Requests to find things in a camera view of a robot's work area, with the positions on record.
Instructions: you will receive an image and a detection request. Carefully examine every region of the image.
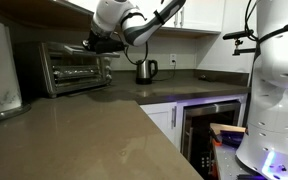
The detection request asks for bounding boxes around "steel electric kettle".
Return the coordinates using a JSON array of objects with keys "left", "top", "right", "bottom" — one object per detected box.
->
[{"left": 135, "top": 59, "right": 159, "bottom": 85}]

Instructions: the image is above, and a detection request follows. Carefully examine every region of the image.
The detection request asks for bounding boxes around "dark purple-lit box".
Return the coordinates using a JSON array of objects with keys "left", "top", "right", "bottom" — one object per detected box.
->
[{"left": 218, "top": 130, "right": 246, "bottom": 148}]

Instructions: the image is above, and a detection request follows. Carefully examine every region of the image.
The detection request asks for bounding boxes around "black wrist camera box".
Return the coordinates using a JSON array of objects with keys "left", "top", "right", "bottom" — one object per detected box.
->
[{"left": 95, "top": 39, "right": 125, "bottom": 55}]

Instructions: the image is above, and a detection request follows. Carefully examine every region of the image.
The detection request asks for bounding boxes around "thin black looped cable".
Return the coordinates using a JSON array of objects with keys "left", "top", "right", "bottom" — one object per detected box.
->
[{"left": 121, "top": 40, "right": 150, "bottom": 66}]

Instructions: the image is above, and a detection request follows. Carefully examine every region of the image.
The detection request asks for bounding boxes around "black kettle power cord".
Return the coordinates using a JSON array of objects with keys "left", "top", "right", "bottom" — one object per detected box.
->
[{"left": 152, "top": 61, "right": 177, "bottom": 83}]

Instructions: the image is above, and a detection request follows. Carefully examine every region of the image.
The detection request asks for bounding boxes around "steel undercounter beverage cooler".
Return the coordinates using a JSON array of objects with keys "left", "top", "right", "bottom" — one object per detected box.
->
[{"left": 180, "top": 100, "right": 242, "bottom": 180}]

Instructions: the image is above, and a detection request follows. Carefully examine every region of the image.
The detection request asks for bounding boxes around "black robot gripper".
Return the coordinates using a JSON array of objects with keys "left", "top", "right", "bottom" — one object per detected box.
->
[{"left": 81, "top": 30, "right": 106, "bottom": 52}]

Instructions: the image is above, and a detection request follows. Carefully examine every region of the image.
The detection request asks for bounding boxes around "white upper kitchen cabinet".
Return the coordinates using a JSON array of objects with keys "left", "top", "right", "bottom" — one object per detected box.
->
[{"left": 0, "top": 0, "right": 226, "bottom": 36}]

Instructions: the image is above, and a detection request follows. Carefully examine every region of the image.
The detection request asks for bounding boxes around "orange clamp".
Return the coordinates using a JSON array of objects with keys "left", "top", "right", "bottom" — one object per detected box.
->
[{"left": 211, "top": 138, "right": 223, "bottom": 148}]

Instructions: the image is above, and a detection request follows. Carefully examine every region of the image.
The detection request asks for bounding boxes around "grey perforated robot table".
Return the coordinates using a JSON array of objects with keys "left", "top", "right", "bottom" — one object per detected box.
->
[{"left": 211, "top": 143, "right": 263, "bottom": 180}]

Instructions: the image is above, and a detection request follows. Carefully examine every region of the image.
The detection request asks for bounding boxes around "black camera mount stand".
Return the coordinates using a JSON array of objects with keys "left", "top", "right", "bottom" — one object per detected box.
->
[{"left": 232, "top": 38, "right": 258, "bottom": 57}]

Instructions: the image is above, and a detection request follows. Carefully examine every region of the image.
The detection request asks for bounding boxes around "wooden board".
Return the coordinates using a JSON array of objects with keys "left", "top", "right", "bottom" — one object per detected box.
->
[{"left": 209, "top": 122, "right": 247, "bottom": 136}]

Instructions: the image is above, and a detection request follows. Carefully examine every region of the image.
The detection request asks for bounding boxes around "white cylindrical container metal base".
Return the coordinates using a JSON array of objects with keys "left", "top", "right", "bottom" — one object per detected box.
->
[{"left": 0, "top": 18, "right": 32, "bottom": 124}]

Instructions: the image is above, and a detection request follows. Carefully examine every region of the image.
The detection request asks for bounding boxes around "white wall outlet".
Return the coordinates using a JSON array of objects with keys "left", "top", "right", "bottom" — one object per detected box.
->
[{"left": 169, "top": 53, "right": 178, "bottom": 67}]

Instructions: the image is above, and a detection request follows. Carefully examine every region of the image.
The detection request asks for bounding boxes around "black stereo camera bar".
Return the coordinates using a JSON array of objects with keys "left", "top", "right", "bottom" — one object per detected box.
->
[{"left": 222, "top": 29, "right": 255, "bottom": 41}]

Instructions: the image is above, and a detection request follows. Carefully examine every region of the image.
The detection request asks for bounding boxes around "silver upper cabinet handle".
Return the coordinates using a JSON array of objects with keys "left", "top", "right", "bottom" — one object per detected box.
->
[
  {"left": 179, "top": 6, "right": 185, "bottom": 29},
  {"left": 173, "top": 13, "right": 180, "bottom": 29}
]

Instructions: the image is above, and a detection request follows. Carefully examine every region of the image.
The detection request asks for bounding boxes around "black cable bundle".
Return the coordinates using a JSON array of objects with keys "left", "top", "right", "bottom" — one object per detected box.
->
[{"left": 243, "top": 0, "right": 262, "bottom": 43}]

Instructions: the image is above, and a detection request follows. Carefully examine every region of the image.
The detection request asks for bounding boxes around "white lower cabinet door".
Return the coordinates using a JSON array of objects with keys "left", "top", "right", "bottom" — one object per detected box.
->
[{"left": 139, "top": 101, "right": 179, "bottom": 143}]

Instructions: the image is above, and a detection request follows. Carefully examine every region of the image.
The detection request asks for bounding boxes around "small dark countertop object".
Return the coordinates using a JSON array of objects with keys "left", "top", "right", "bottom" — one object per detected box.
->
[{"left": 198, "top": 74, "right": 219, "bottom": 83}]

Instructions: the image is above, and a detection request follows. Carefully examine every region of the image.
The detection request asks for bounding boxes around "silver lower cabinet handle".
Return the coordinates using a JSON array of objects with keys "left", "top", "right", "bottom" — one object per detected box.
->
[{"left": 170, "top": 105, "right": 178, "bottom": 130}]

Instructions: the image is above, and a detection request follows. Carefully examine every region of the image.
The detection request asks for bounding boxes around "silver cabinet handle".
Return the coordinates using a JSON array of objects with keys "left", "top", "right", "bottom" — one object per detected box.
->
[
  {"left": 179, "top": 6, "right": 185, "bottom": 29},
  {"left": 173, "top": 13, "right": 180, "bottom": 29},
  {"left": 170, "top": 105, "right": 178, "bottom": 130}
]

